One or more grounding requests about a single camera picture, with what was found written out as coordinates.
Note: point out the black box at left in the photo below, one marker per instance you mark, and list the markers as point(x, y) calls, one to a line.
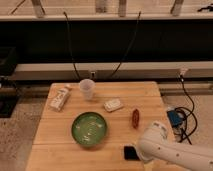
point(8, 62)

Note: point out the translucent white cup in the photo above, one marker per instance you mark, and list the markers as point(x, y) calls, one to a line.
point(86, 87)

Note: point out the blue power adapter box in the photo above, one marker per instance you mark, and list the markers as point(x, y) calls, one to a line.
point(174, 118)

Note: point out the black rectangular eraser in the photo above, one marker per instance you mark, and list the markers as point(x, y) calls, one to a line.
point(130, 153)

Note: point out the green ceramic bowl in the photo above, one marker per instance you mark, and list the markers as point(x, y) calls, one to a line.
point(89, 129)

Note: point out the white small carton box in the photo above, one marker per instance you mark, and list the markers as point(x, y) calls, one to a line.
point(61, 97)

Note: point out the white wall power outlet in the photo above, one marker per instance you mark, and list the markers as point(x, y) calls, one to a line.
point(92, 75)

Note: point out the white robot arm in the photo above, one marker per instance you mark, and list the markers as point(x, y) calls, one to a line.
point(153, 143)

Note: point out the red brown oblong object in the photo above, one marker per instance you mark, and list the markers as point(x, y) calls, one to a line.
point(135, 118)

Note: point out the white soap bar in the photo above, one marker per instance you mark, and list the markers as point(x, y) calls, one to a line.
point(113, 105)

